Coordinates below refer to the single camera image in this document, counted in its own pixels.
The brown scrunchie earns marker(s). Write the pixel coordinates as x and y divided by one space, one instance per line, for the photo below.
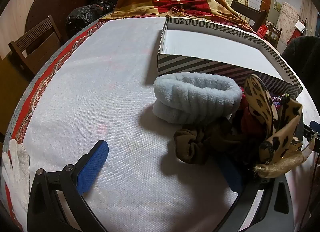
192 146

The dark cloth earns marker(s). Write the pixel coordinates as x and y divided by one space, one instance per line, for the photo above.
305 54

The light blue fluffy headband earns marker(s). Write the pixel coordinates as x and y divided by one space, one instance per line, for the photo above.
195 96

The striped cardboard box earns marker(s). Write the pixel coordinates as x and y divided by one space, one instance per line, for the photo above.
200 66

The leopard print hair bow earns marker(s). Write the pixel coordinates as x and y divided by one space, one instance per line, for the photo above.
257 96

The dark wooden slatted chair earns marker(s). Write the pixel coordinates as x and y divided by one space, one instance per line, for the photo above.
37 36

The small white box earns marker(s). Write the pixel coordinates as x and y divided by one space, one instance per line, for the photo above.
300 26

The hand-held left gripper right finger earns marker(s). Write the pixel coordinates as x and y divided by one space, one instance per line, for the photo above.
232 174

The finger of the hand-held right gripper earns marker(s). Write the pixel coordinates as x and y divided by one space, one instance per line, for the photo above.
312 131

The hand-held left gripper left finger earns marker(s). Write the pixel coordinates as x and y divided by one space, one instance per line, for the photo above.
92 169

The shiny red hair bow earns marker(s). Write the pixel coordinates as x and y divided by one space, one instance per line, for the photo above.
250 121

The white knit glove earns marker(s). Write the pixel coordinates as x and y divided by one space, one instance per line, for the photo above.
17 172

